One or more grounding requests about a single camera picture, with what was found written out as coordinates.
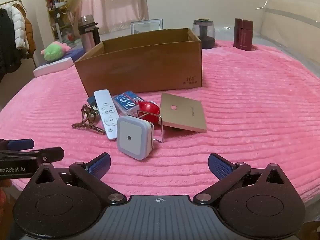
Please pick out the brown puffer jacket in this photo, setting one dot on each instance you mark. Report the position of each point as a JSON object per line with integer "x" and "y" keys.
{"x": 30, "y": 32}

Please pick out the brown cardboard box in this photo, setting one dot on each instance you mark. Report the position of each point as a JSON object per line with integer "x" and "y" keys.
{"x": 140, "y": 72}

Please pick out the plastic-wrapped bed headboard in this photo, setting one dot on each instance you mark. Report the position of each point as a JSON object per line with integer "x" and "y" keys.
{"x": 287, "y": 27}

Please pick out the blue patterned plastic packet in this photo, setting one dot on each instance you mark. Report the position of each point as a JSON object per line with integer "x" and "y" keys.
{"x": 126, "y": 103}

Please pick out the white remote control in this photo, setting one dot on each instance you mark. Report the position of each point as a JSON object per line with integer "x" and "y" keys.
{"x": 106, "y": 115}

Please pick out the pink ribbed blanket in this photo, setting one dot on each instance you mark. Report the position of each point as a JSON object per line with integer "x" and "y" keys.
{"x": 237, "y": 120}

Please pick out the white flat box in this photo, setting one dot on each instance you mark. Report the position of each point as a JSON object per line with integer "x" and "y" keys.
{"x": 53, "y": 67}

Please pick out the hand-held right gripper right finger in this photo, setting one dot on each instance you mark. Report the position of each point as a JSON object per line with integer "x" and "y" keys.
{"x": 220, "y": 166}

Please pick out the purple box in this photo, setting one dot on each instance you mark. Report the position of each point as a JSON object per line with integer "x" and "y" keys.
{"x": 75, "y": 53}

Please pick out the gold clothes rack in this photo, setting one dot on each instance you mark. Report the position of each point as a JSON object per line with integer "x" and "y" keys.
{"x": 10, "y": 2}

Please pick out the green and pink plush toy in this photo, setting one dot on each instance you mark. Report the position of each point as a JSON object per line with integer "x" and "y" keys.
{"x": 53, "y": 51}

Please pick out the blue binder clip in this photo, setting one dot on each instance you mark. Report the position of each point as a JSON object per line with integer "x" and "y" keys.
{"x": 92, "y": 103}

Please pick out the pink curtain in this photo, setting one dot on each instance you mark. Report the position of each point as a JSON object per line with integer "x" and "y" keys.
{"x": 115, "y": 2}

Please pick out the white puffer jacket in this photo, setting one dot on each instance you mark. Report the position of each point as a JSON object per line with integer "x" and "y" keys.
{"x": 18, "y": 27}

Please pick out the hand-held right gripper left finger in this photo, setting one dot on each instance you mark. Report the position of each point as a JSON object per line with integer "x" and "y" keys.
{"x": 100, "y": 166}

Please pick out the dark red canister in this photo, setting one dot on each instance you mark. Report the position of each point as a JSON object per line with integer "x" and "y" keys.
{"x": 243, "y": 35}

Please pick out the white square night light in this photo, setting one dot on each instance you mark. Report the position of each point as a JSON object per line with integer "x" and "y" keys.
{"x": 131, "y": 137}

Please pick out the glass jar with dark base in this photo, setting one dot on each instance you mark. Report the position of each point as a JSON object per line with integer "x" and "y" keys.
{"x": 203, "y": 33}

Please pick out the black puffer jacket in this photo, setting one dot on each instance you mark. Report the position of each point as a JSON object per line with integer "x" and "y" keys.
{"x": 7, "y": 42}

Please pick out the red plastic toy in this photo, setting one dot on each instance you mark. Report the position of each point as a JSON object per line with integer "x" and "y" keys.
{"x": 150, "y": 111}

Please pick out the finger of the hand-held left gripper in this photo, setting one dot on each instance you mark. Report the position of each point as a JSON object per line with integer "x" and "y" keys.
{"x": 21, "y": 144}
{"x": 50, "y": 154}

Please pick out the glass picture frame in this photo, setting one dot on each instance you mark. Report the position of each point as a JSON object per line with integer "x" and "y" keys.
{"x": 147, "y": 26}

